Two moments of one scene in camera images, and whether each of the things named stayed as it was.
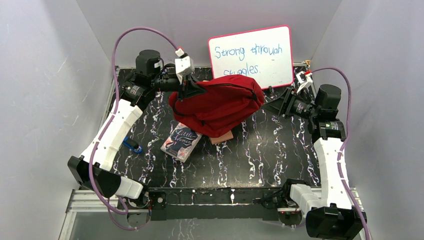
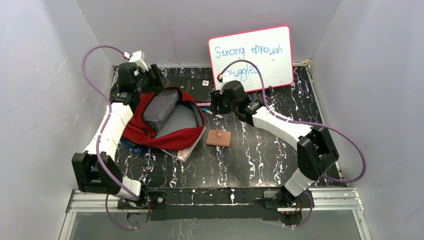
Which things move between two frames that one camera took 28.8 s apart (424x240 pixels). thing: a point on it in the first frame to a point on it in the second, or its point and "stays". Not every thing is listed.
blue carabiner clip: (132, 145) stays
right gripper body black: (296, 105) to (224, 107)
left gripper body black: (185, 85) to (154, 75)
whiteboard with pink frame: (265, 54) stays
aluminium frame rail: (90, 201) stays
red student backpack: (218, 106) to (169, 118)
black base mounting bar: (211, 204) stays
